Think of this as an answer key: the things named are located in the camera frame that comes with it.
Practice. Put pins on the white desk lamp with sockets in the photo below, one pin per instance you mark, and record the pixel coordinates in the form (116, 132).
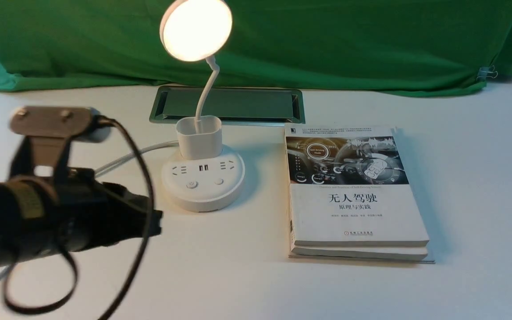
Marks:
(204, 175)

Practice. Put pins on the upper white book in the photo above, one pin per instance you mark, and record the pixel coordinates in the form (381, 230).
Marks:
(349, 188)

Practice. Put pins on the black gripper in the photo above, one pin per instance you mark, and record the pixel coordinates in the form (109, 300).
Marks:
(83, 214)

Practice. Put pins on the metal binder clip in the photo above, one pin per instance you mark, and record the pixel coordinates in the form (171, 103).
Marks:
(485, 73)

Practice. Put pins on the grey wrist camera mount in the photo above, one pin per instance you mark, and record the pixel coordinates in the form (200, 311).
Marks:
(48, 132)

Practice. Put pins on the metal desk cable grommet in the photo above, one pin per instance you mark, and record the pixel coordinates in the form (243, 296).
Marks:
(234, 106)

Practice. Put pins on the lower white book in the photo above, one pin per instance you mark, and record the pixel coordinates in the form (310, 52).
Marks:
(415, 255)

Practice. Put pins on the white book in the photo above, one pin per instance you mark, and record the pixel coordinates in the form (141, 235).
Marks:
(349, 188)
(415, 255)

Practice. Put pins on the green backdrop cloth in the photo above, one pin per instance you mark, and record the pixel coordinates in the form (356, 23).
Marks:
(417, 48)

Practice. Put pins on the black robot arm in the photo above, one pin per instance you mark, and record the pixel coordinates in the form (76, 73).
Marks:
(39, 219)

